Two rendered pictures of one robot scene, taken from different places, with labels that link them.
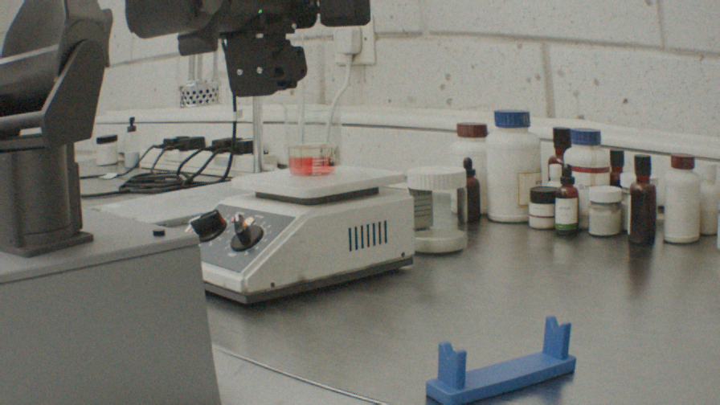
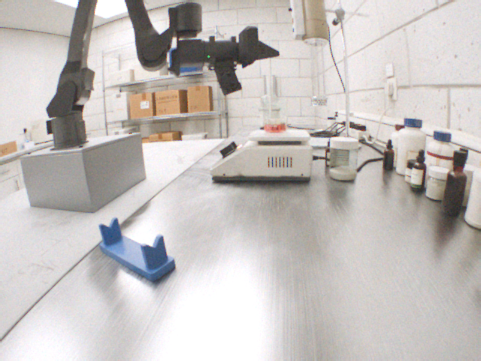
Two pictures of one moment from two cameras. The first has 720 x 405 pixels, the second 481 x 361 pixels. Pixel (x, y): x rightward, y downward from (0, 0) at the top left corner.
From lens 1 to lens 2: 59 cm
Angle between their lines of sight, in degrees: 52
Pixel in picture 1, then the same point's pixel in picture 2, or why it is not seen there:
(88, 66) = (66, 90)
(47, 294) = (41, 162)
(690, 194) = not seen: outside the picture
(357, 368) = (152, 217)
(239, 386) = (116, 209)
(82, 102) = (63, 102)
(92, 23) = (72, 74)
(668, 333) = (257, 322)
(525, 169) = (411, 150)
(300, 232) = (240, 154)
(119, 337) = (60, 179)
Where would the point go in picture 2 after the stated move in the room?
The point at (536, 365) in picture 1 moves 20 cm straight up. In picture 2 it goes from (138, 259) to (110, 49)
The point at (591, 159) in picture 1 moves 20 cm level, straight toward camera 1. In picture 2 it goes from (437, 149) to (380, 159)
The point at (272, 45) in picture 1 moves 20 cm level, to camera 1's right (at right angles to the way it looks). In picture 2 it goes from (221, 71) to (309, 56)
